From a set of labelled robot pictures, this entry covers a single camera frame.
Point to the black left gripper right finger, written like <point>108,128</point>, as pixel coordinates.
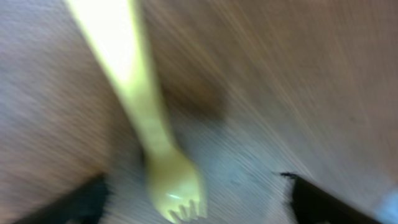
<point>310,204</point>

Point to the yellow plastic fork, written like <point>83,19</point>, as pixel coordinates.
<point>115,32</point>

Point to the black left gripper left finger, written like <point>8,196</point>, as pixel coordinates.
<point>85,204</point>

